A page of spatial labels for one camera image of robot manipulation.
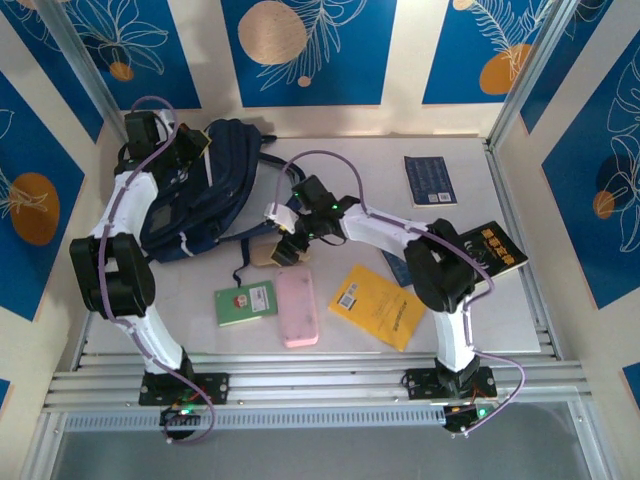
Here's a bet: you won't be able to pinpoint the beige wooden piece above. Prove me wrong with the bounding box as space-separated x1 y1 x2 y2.
248 242 311 269

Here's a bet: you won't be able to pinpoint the navy blue backpack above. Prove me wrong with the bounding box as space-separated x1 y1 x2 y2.
139 118 307 287

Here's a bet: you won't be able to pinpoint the pink pencil case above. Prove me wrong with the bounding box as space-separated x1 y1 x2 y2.
275 268 320 349

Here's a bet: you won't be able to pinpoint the green notebook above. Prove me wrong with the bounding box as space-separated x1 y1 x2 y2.
214 280 278 328

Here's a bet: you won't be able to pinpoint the blue paperback book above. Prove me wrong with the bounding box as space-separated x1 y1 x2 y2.
403 155 460 209
380 248 416 289

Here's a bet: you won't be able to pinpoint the black book yellow title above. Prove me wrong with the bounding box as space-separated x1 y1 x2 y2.
452 220 530 291

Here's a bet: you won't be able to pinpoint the blue poster beige circle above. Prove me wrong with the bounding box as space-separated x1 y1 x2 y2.
221 0 398 108

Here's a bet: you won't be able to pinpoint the black controller board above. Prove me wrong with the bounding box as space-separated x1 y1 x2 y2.
442 399 505 435
158 399 202 427

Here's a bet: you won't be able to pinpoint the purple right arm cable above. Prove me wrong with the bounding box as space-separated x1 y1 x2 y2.
276 149 527 439

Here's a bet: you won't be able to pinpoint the aluminium frame post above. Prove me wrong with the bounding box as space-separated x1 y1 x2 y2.
487 0 587 154
37 0 146 157

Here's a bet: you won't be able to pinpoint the aluminium frame rails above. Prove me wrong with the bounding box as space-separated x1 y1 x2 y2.
42 352 594 415

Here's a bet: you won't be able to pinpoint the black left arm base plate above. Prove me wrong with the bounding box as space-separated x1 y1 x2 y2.
138 372 231 407

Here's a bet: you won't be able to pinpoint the grey slotted cable duct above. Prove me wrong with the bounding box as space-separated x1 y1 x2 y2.
62 403 449 434

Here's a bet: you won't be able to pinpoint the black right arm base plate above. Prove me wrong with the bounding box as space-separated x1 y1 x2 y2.
403 367 499 402

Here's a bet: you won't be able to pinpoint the purple cable loop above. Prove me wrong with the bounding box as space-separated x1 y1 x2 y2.
162 394 217 445

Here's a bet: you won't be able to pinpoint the aluminium side rail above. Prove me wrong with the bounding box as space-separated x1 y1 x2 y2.
483 139 560 360
69 142 147 374

